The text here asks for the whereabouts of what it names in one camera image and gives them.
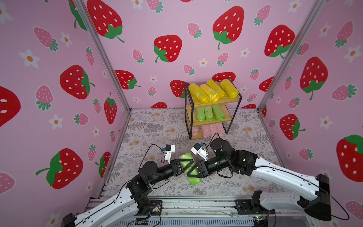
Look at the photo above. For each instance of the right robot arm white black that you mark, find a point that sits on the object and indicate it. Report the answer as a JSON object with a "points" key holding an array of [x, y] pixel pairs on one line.
{"points": [[310, 194]]}

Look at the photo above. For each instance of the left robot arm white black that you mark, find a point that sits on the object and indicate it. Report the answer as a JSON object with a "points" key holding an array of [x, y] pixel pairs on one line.
{"points": [[131, 199]]}

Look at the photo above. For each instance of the wooden shelf black metal frame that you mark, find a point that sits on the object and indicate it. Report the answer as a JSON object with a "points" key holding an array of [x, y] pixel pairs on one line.
{"points": [[206, 104]]}

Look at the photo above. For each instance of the green trash bag roll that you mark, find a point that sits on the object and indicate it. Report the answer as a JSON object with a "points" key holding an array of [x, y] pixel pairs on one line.
{"points": [[200, 114], [208, 113], [218, 113], [192, 180]]}

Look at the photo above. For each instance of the pink trash bag roll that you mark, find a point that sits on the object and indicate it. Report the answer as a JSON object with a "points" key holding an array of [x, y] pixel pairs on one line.
{"points": [[220, 129], [213, 129], [195, 131], [205, 131]]}

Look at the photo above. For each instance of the yellow trash bag roll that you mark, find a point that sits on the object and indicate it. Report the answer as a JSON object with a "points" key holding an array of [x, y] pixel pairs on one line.
{"points": [[212, 84], [228, 87], [198, 93], [213, 95]]}

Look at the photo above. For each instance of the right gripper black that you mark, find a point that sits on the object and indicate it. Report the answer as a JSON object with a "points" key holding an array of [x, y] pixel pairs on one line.
{"points": [[202, 168]]}

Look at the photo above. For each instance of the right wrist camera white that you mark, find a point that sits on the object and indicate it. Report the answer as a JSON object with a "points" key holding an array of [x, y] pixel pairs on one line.
{"points": [[198, 149]]}

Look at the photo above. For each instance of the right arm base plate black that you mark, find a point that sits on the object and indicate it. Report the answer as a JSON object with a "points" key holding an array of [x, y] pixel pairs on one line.
{"points": [[247, 207]]}

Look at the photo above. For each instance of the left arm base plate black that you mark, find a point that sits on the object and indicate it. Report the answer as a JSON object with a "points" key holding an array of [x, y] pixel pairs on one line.
{"points": [[153, 208]]}

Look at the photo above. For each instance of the aluminium rail frame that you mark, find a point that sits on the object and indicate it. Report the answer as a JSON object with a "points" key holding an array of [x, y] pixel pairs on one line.
{"points": [[213, 211]]}

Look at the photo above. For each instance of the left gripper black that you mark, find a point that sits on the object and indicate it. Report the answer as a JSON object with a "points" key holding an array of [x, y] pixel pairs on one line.
{"points": [[175, 168]]}

